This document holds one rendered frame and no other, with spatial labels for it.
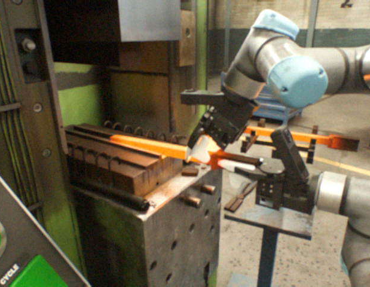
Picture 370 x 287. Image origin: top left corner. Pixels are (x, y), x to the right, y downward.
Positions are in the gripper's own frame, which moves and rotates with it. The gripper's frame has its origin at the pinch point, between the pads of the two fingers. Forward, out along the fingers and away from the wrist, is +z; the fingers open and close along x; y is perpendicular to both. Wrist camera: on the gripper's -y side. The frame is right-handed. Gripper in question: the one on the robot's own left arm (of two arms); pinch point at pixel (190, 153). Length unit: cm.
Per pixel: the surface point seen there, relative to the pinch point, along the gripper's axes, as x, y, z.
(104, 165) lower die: -11.4, -14.3, 11.7
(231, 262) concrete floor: 73, 34, 97
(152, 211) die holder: -13.0, 3.3, 9.7
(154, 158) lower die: -3.1, -6.7, 6.4
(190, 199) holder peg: 0.3, 6.1, 11.8
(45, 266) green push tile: -41.5, 4.8, -4.6
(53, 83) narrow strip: -19.3, -27.2, -5.2
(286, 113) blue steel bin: 361, -19, 103
